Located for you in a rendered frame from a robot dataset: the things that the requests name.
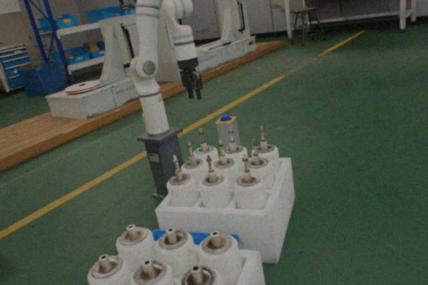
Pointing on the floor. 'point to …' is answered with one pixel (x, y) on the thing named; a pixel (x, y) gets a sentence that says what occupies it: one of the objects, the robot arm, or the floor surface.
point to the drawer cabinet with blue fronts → (10, 59)
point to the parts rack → (59, 38)
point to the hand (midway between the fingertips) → (194, 96)
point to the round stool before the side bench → (309, 24)
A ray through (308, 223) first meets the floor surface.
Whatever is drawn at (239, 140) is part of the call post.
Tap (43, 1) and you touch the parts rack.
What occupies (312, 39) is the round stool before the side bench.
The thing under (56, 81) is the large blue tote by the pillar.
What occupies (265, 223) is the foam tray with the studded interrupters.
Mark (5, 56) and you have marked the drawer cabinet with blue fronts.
